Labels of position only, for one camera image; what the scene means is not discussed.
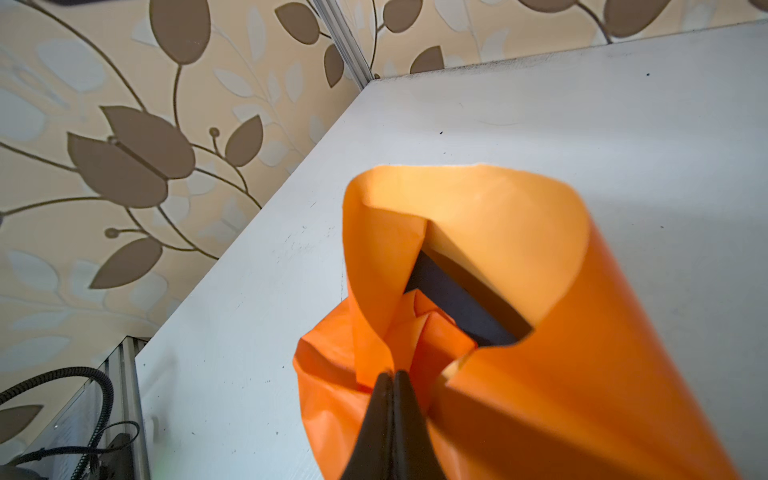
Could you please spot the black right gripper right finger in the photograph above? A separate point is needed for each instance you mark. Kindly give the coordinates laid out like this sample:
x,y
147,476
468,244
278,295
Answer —
x,y
413,456

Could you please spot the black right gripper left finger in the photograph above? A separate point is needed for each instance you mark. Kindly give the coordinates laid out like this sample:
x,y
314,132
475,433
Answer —
x,y
371,457

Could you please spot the dark navy gift box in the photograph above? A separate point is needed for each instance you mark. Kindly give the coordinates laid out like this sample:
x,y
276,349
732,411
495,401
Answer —
x,y
477,310

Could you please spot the orange wrapping paper sheet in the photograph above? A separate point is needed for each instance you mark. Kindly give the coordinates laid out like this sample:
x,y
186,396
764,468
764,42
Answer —
x,y
590,393

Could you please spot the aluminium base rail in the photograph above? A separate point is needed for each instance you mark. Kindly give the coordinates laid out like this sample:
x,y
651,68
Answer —
x,y
74,424

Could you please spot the aluminium frame post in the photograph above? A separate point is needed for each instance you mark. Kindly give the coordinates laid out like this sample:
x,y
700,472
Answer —
x,y
330,12

